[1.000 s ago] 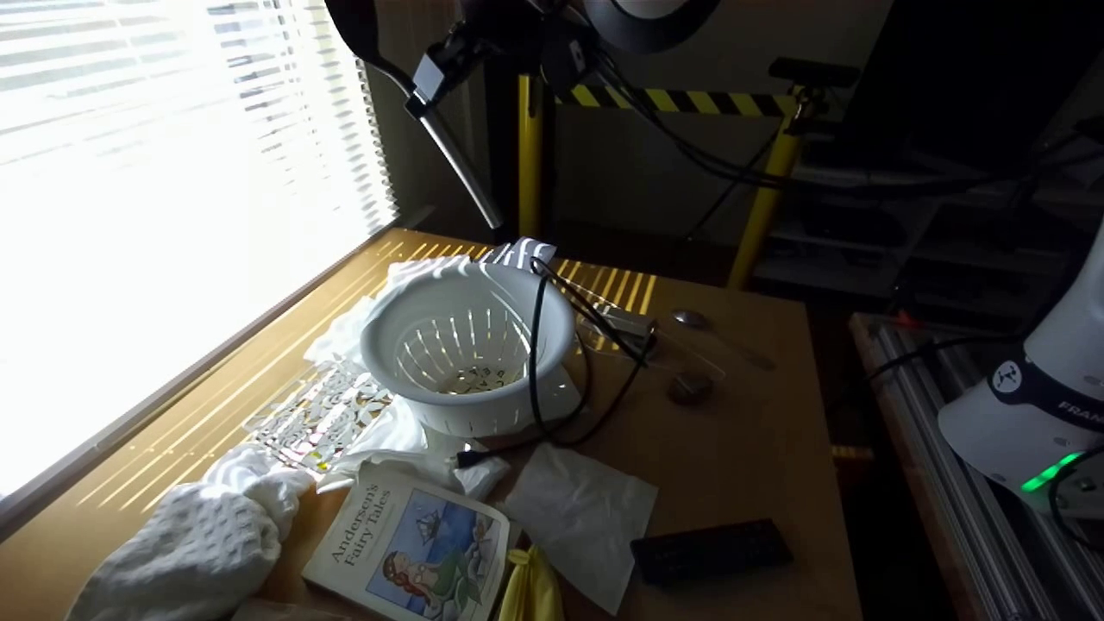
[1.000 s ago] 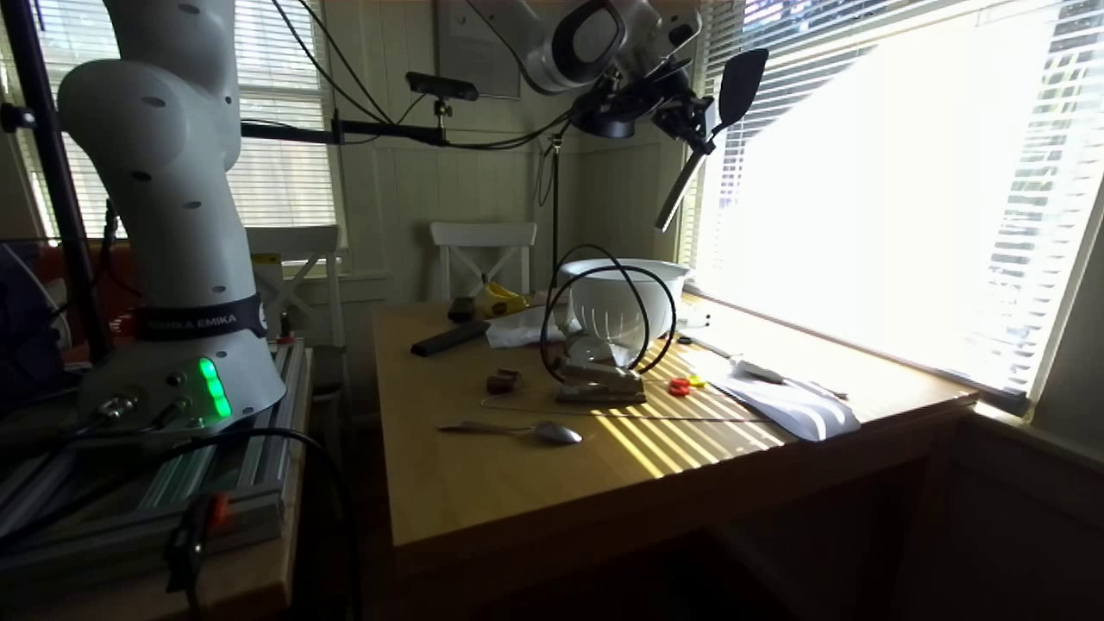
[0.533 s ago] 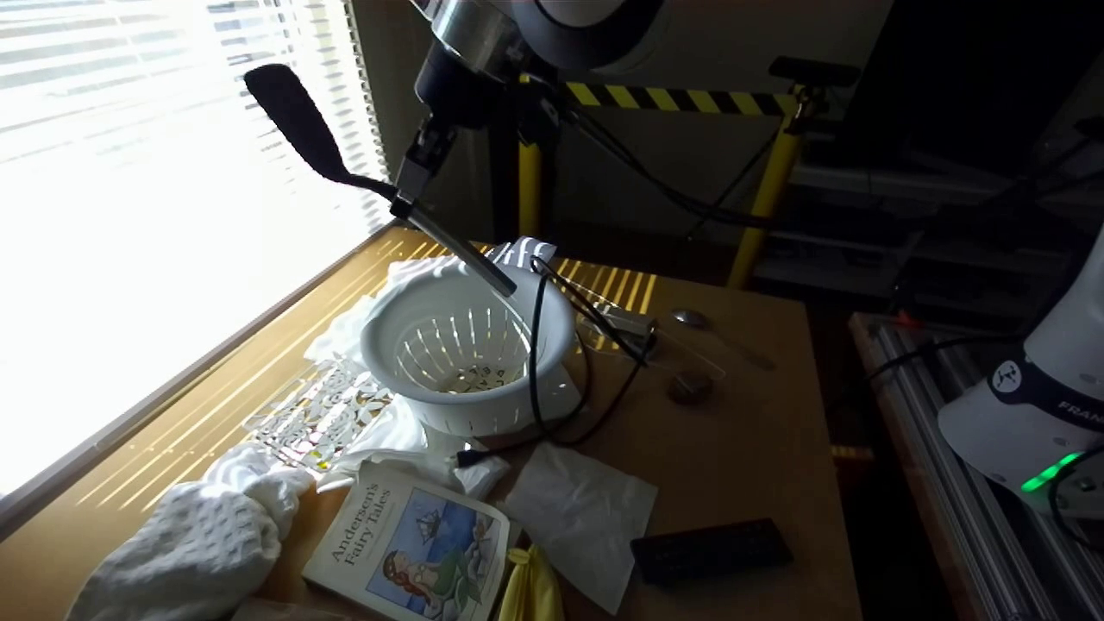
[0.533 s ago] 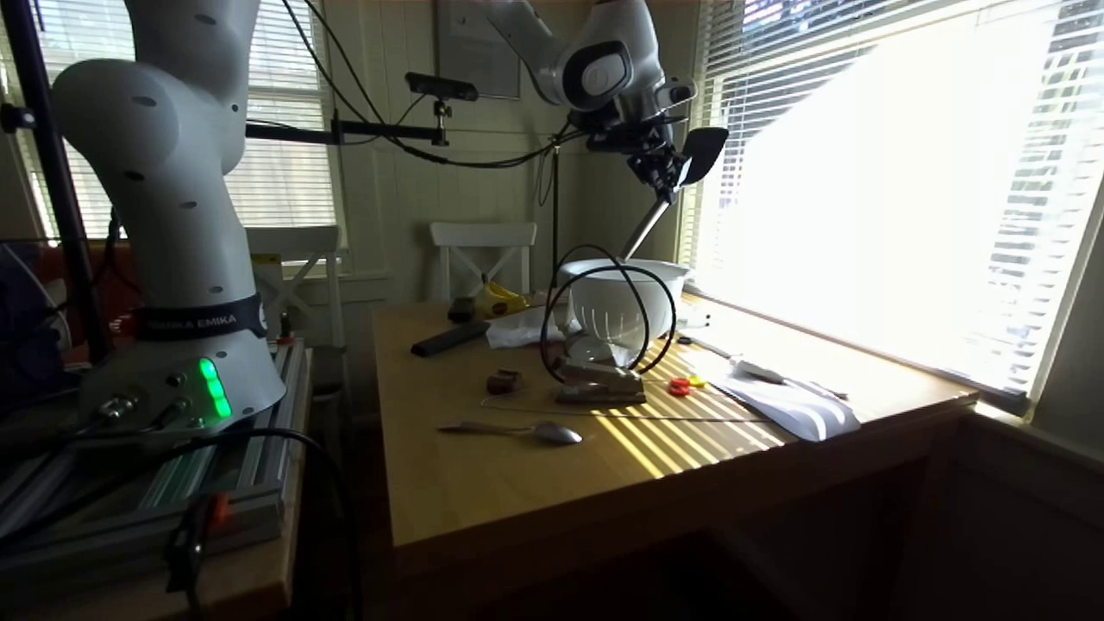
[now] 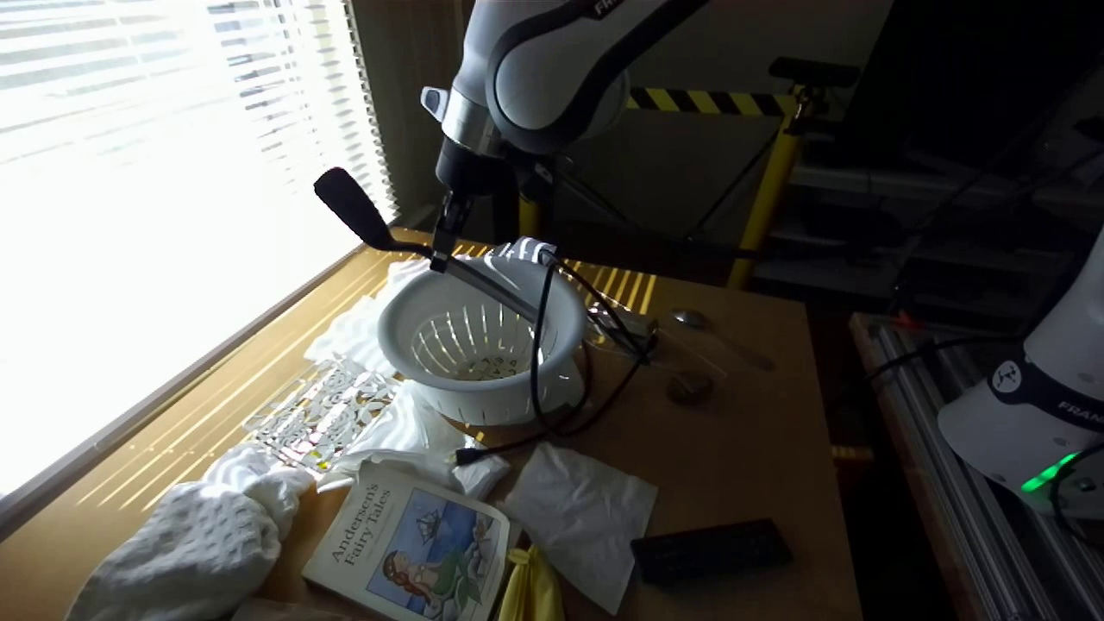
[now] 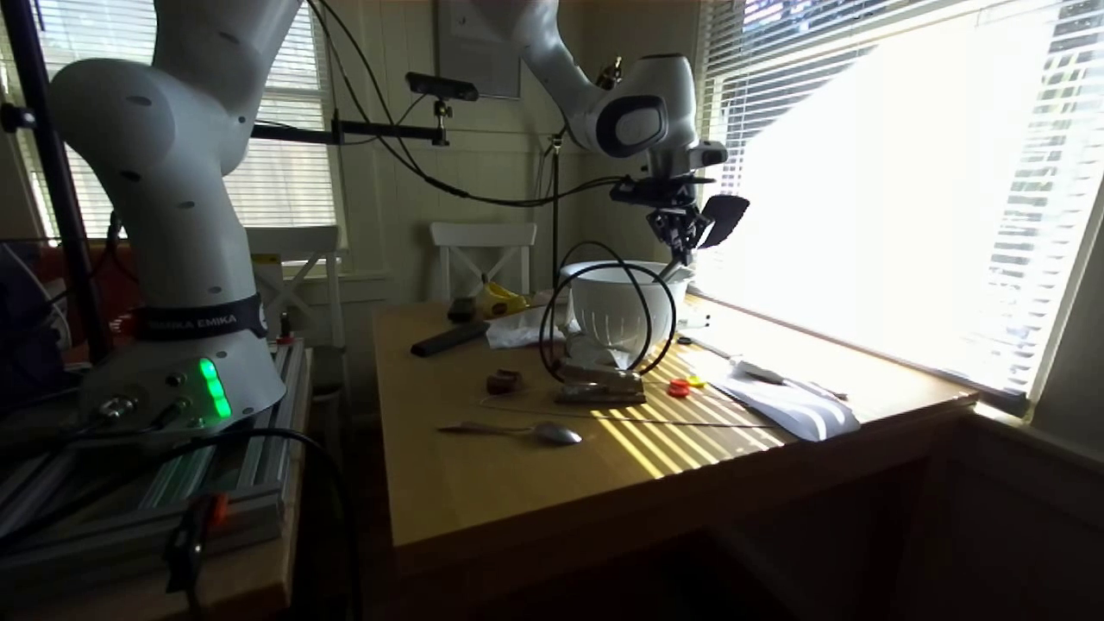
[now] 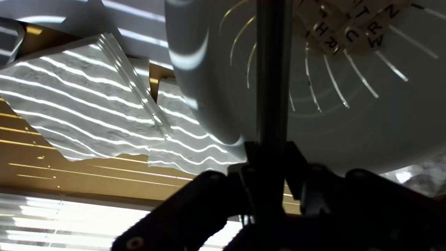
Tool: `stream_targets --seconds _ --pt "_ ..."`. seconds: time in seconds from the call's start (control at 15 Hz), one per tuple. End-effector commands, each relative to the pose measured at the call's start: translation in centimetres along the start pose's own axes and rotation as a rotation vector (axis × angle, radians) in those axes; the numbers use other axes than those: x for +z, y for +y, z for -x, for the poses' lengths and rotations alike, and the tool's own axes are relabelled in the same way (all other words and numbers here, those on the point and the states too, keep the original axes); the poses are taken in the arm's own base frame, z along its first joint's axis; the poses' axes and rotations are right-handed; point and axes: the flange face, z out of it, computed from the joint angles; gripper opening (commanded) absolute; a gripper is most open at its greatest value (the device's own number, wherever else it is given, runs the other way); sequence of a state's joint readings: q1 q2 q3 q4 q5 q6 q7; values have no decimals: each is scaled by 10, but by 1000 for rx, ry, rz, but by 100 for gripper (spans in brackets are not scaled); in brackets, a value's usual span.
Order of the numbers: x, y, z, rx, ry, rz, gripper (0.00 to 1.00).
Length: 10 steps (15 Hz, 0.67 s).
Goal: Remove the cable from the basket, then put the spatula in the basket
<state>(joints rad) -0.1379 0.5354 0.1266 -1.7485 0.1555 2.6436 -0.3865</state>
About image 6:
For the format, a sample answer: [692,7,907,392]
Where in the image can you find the large white window blinds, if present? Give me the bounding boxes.
[687,0,1104,399]

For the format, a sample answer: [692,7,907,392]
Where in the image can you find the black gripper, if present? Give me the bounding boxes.
[608,137,733,269]

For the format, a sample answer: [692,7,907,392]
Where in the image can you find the aluminium robot base platform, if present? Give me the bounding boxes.
[0,335,319,583]

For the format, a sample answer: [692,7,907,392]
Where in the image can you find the black stand pole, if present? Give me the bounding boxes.
[0,0,114,364]

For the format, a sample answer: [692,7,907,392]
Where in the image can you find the black remote control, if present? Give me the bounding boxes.
[409,319,494,364]

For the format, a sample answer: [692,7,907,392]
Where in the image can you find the thin black cable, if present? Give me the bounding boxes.
[536,236,682,391]

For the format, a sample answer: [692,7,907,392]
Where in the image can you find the black boom rod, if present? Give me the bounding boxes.
[237,109,452,151]

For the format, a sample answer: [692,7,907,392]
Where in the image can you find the white wooden chair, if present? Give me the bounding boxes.
[244,223,350,349]
[426,219,543,308]

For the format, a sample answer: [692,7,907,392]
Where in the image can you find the black camera on boom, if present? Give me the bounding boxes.
[405,68,482,107]

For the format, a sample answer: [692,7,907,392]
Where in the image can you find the thick black base cable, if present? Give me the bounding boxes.
[171,426,366,621]

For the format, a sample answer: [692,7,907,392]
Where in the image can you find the white paper napkin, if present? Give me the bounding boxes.
[482,300,571,352]

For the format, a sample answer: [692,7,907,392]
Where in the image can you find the white ribbed cloth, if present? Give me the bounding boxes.
[736,377,867,447]

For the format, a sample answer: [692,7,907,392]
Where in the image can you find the yellow object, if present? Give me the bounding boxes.
[472,284,536,321]

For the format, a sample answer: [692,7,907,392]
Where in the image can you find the orange connector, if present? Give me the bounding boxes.
[195,489,236,546]

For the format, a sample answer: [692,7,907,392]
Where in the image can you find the metal spoon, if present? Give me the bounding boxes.
[435,416,588,451]

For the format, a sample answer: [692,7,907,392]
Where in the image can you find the small white window blinds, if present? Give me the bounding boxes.
[0,0,344,244]

